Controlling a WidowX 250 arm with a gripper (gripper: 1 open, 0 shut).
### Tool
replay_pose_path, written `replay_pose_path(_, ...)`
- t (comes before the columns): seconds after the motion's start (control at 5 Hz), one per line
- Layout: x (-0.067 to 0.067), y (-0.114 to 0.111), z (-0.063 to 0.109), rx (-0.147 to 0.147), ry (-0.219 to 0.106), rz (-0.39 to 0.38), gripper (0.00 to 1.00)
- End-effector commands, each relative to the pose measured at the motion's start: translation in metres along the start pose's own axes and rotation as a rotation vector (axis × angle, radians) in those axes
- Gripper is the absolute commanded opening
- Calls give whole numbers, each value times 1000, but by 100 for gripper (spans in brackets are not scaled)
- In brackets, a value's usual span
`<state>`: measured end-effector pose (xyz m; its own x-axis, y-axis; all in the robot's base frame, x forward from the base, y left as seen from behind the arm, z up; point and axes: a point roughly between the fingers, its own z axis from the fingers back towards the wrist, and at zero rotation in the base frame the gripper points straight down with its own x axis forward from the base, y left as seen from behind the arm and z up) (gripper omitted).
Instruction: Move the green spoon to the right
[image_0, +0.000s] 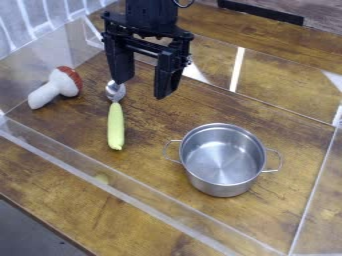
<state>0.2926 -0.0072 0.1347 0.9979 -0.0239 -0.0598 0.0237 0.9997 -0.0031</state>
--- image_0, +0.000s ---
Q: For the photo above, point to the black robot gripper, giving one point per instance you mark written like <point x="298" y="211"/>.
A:
<point x="145" y="30"/>

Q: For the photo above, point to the green handled metal spoon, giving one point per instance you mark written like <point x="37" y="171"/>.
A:
<point x="115" y="92"/>

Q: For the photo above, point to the white red plush mushroom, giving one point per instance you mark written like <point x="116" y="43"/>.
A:
<point x="64" y="82"/>

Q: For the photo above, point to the black bar on table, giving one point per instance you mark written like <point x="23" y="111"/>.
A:
<point x="260" y="12"/>

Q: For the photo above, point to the stainless steel pot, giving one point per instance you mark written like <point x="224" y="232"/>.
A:
<point x="223" y="157"/>

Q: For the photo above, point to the clear acrylic enclosure wall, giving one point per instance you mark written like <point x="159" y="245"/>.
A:
<point x="264" y="75"/>

